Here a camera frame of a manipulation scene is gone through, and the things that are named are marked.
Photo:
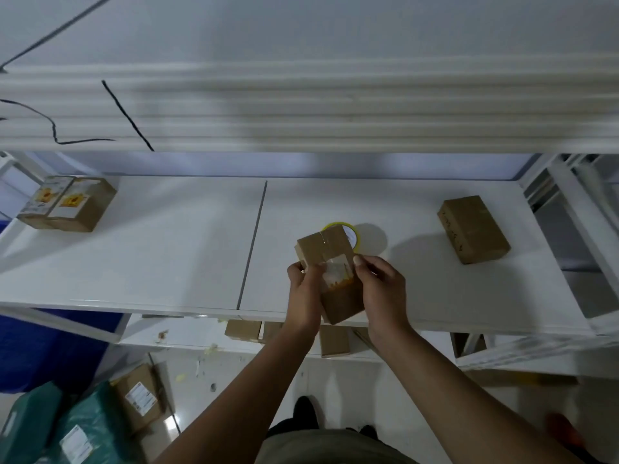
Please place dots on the person's right hand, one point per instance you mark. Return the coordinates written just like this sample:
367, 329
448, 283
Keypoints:
384, 294

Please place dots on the person's left hand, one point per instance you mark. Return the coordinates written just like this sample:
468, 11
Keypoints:
304, 294

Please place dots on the cardboard box with white label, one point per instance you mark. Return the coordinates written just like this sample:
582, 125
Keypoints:
316, 246

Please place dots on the yellow tape roll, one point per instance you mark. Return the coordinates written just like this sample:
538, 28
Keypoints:
355, 236

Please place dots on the plain brown cardboard box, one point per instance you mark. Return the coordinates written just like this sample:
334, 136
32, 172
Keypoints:
476, 227

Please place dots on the white metal shelving rack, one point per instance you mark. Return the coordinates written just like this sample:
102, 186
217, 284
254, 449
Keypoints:
145, 251

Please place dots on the labelled box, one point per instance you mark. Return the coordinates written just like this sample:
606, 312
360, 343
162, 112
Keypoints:
94, 202

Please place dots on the cardboard box with printed label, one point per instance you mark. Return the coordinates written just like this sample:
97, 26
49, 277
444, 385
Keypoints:
34, 219

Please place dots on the person's right forearm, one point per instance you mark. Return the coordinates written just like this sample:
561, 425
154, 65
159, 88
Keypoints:
464, 405

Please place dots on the person's left forearm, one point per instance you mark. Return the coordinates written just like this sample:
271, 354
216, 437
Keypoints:
232, 405

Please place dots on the person's black left shoe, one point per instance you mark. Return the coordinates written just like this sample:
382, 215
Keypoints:
305, 413

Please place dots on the person's black shoe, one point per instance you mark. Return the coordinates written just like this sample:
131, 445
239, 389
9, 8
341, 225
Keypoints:
305, 413
368, 431

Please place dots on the person's dark trousers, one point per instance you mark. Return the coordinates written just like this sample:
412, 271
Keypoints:
285, 426

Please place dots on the person's black right shoe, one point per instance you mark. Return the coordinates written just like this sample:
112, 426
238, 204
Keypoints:
368, 431

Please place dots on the person's olive shirt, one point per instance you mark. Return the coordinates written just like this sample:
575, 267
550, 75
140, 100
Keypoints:
333, 449

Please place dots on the floor cardboard parcel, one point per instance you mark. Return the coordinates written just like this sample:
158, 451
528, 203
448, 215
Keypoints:
140, 396

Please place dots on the green plastic mailer package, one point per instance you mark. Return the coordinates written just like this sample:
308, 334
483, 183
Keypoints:
26, 425
96, 420

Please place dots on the blue plastic crate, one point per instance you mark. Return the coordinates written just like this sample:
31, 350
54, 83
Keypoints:
48, 352

